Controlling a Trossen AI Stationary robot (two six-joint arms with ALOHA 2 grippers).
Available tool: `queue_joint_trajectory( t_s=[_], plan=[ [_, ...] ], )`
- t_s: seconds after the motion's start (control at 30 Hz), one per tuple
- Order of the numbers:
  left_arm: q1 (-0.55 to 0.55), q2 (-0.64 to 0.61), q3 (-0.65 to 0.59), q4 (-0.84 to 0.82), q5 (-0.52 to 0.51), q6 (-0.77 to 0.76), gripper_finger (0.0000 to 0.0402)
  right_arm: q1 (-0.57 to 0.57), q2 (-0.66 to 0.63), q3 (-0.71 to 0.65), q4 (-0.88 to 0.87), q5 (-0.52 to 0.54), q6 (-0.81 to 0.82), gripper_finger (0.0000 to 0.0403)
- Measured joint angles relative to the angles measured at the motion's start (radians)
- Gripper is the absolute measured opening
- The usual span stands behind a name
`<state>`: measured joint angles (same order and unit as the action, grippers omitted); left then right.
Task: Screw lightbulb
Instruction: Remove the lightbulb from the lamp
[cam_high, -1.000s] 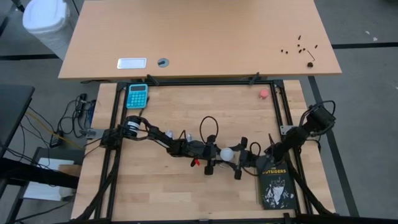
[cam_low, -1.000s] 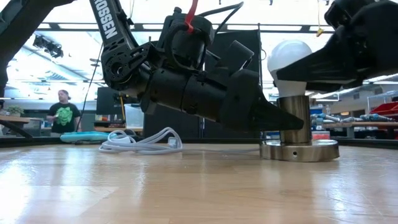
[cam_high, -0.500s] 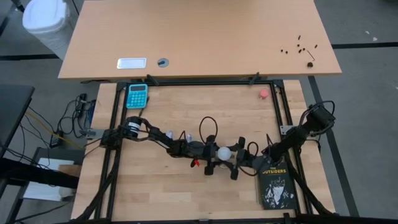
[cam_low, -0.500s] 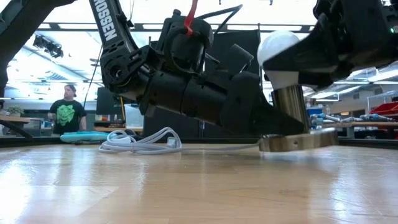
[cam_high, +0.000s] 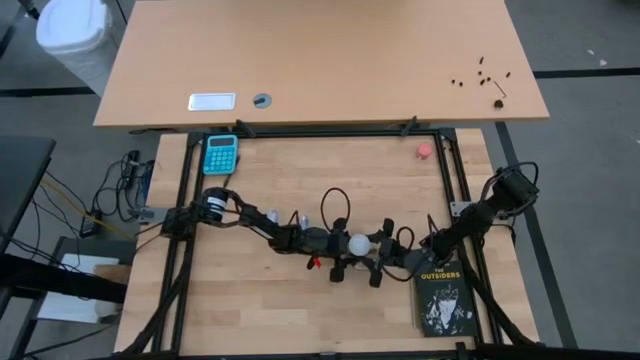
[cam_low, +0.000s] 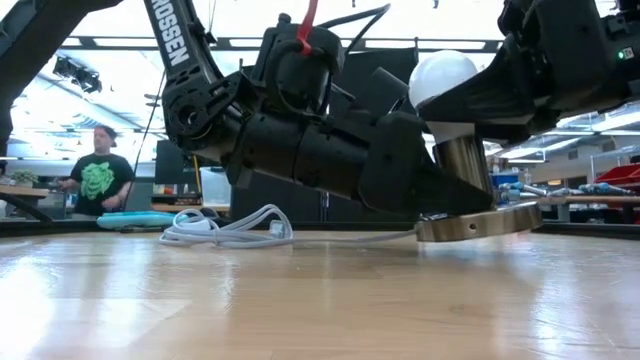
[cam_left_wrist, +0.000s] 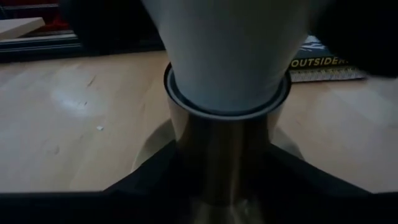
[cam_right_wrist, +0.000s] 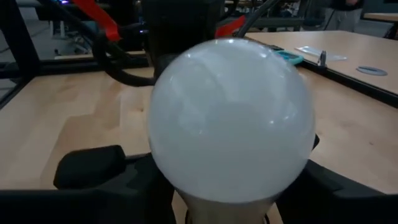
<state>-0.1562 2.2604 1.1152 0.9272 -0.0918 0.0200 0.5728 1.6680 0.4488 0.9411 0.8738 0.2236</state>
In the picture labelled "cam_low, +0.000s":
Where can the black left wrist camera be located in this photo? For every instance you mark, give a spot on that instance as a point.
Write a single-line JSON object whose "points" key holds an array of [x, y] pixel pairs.
{"points": [[300, 75]]}

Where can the wooden workbench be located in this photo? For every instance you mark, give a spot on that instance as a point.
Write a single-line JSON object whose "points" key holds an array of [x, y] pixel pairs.
{"points": [[590, 201]]}

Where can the person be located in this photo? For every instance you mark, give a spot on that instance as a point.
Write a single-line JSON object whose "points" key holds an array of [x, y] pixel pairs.
{"points": [[100, 180]]}

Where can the blue storage bin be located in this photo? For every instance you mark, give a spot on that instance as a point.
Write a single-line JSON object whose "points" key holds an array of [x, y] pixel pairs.
{"points": [[505, 179]]}

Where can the brass lamp socket base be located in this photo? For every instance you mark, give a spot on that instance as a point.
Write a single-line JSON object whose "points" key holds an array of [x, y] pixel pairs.
{"points": [[480, 225]]}

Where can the small potted plant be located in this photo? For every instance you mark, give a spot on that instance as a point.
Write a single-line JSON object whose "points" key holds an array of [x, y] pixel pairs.
{"points": [[24, 177]]}

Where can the teal calculator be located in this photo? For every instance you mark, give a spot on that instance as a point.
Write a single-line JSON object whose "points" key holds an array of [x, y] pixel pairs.
{"points": [[135, 219]]}

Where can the black aluminium table frame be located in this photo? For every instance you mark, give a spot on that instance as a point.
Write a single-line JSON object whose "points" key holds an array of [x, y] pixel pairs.
{"points": [[75, 227]]}

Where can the clear plastic container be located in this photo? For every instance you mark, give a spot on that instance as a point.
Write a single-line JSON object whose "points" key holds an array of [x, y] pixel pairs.
{"points": [[216, 187]]}

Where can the black monitor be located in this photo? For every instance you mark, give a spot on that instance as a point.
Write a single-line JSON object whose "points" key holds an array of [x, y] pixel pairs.
{"points": [[170, 165]]}

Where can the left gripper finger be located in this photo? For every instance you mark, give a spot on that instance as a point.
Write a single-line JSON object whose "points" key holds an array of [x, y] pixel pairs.
{"points": [[455, 195]]}

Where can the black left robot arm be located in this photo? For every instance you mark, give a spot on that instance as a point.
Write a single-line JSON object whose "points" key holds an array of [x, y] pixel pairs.
{"points": [[175, 40]]}

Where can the red storage bin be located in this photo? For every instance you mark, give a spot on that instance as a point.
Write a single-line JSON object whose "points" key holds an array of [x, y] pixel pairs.
{"points": [[622, 175]]}

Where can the black ceiling camera rig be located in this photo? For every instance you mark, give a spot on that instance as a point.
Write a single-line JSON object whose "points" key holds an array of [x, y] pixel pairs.
{"points": [[77, 75]]}

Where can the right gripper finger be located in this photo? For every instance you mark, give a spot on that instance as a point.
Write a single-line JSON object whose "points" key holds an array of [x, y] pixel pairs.
{"points": [[507, 135], [480, 100]]}

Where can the white lightbulb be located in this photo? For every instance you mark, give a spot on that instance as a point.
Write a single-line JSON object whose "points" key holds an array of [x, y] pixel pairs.
{"points": [[440, 75]]}

